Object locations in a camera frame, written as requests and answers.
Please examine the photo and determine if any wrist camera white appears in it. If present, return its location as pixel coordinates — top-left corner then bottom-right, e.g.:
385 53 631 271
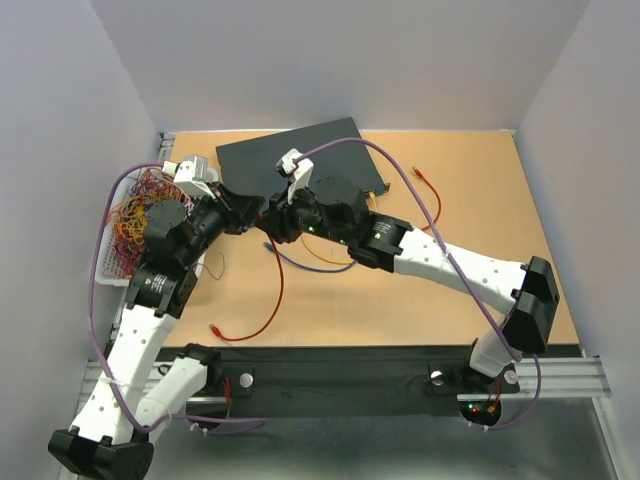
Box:
276 148 314 204
161 155 219 200

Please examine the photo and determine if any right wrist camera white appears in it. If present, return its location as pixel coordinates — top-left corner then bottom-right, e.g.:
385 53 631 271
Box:
276 148 314 204

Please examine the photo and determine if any blue ethernet cable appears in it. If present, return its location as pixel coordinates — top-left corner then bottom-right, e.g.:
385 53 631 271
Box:
262 242 357 274

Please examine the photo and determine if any yellow ethernet cable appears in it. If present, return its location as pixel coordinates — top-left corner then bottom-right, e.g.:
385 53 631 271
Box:
301 191 379 265

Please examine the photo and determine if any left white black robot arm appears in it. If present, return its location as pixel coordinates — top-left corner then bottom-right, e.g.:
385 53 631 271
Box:
48 182 264 479

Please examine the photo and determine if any tangled colourful cable pile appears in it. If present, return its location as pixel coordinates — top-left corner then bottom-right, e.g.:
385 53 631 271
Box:
103 167 196 281

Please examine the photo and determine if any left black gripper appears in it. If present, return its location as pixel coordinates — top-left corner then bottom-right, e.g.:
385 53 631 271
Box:
180 181 266 266

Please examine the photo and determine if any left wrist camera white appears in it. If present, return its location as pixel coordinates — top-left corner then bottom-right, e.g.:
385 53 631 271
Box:
161 155 219 200

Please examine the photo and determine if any white perforated plastic basket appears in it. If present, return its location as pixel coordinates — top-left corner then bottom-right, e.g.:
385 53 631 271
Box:
95 165 195 287

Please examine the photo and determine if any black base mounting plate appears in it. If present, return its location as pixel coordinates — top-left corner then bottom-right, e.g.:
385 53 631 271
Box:
149 339 584 420

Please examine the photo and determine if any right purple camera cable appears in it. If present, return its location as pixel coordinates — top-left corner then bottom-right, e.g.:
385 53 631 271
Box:
294 138 542 431

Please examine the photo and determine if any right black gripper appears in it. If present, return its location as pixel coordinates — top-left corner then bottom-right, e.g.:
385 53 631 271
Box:
255 178 352 247

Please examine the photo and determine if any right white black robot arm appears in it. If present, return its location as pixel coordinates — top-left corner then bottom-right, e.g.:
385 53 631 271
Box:
256 178 560 390

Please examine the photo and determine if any dark blue network switch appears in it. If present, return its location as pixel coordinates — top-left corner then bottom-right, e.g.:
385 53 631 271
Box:
214 116 391 201

